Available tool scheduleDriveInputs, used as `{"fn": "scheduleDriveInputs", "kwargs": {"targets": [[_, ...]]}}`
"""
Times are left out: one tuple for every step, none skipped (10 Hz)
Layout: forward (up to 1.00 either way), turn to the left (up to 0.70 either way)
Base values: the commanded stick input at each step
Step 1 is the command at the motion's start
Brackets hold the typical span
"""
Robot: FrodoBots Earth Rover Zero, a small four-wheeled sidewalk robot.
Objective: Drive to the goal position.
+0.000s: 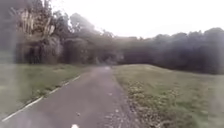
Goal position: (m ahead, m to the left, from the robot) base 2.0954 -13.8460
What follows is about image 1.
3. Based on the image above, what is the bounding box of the wide grass field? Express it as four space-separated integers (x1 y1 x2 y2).
111 63 224 128

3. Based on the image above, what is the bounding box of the grey asphalt path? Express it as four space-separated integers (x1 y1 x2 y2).
0 65 142 128

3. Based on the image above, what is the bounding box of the pale kerb strip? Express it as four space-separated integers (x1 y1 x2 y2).
0 74 82 123

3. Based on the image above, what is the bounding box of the grass verge with leaves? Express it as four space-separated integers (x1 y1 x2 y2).
0 63 92 120

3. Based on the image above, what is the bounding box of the dark wood of trees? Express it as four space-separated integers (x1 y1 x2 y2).
0 0 224 76

